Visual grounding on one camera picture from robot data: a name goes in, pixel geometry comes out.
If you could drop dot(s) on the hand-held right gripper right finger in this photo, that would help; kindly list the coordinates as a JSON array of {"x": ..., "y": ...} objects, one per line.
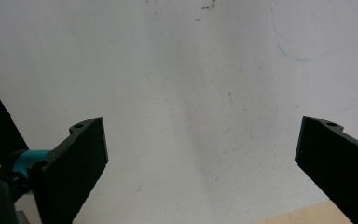
[{"x": 338, "y": 161}]

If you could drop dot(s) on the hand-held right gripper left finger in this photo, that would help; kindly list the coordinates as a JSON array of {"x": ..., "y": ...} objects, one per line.
[{"x": 71, "y": 168}]

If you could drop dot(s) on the white table mat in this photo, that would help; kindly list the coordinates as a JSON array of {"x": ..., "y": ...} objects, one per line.
[{"x": 183, "y": 77}]

